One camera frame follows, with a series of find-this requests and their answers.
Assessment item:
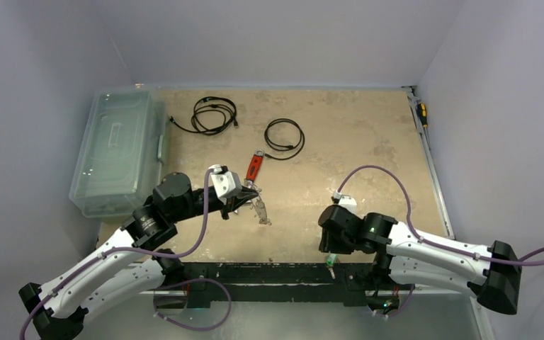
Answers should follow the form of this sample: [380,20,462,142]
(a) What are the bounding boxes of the clear plastic storage box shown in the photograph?
[69,86,167,219]

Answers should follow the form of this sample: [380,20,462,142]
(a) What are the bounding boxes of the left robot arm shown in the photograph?
[18,164,259,339]

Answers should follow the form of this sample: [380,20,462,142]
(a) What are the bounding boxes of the aluminium frame rail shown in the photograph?
[402,86,494,339]

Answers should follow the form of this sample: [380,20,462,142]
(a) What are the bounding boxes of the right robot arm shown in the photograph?
[318,204,522,315]

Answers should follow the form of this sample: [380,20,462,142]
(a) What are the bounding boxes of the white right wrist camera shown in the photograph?
[331,191,357,214]

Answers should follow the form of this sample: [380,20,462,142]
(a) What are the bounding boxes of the yellow black screwdriver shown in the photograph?
[416,103,428,129]

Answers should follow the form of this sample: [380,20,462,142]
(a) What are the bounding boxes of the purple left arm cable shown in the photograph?
[19,168,217,340]

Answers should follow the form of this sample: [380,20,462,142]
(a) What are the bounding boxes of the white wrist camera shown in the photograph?
[208,164,242,204]
[331,191,357,214]

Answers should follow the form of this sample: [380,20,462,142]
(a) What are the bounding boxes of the red handled adjustable wrench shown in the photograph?
[244,149,265,192]

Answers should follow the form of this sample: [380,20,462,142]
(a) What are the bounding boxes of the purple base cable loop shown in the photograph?
[152,275,233,332]

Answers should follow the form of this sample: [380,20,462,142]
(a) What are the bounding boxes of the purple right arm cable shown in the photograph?
[336,165,544,268]

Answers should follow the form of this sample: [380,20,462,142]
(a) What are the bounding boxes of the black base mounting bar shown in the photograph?
[182,262,411,308]

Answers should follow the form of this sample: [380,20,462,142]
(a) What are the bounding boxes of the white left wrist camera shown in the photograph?
[208,164,242,204]

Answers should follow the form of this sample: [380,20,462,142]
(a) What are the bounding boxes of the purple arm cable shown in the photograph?
[336,165,544,268]
[19,168,217,340]

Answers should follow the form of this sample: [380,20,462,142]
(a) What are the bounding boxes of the large coiled black cable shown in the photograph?
[168,96,240,137]

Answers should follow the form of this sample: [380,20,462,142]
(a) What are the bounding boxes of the small coiled black cable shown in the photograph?
[263,118,306,162]

